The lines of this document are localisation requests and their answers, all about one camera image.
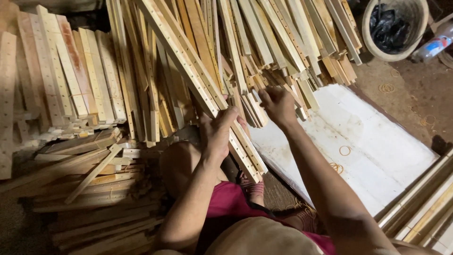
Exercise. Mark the person's right hand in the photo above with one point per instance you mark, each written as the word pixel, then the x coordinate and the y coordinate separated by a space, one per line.
pixel 279 106

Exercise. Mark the person's left hand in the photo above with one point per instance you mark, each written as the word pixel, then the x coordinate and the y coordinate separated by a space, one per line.
pixel 214 138

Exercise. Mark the person's right fingers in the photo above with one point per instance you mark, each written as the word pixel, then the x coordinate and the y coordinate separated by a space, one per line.
pixel 269 92

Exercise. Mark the long drilled wooden slat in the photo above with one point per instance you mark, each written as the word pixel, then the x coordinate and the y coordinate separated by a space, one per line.
pixel 201 63
pixel 184 67

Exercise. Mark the leaning pile of wooden slats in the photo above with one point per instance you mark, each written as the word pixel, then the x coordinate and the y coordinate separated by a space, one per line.
pixel 269 39

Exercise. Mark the single yellow rubber band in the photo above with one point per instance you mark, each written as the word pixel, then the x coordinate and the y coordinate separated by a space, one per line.
pixel 340 153
pixel 391 74

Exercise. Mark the pink patterned sandal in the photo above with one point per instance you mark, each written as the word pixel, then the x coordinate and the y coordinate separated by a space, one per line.
pixel 304 221
pixel 253 187

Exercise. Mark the cluster of yellow rubber bands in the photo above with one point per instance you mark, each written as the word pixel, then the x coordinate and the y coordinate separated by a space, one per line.
pixel 424 122
pixel 386 88
pixel 336 167

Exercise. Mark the white board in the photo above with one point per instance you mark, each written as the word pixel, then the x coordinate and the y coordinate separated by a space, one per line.
pixel 368 141

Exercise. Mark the person's left leg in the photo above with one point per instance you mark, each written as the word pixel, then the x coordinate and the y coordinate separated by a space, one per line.
pixel 180 166

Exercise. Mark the person's red shorts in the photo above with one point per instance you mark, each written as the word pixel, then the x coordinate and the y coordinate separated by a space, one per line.
pixel 230 202

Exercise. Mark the black plastic bag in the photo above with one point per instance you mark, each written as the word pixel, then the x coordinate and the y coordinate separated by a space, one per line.
pixel 387 30

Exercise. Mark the person's beige shirt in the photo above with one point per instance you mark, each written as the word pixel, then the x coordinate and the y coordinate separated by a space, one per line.
pixel 262 237

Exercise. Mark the beige plastic bucket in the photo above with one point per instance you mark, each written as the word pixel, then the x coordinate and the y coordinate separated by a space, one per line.
pixel 417 21

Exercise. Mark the clear plastic bottle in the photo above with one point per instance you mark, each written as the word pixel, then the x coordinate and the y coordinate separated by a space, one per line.
pixel 433 44

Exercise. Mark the bundles of pale wooden slats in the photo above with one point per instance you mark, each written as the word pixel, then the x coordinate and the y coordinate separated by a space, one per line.
pixel 421 212

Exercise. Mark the heap of rough wooden strips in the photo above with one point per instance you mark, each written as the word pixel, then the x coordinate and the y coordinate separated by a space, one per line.
pixel 95 198

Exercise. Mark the stack of short drilled slats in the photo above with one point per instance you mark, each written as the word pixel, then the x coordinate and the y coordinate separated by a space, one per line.
pixel 63 70

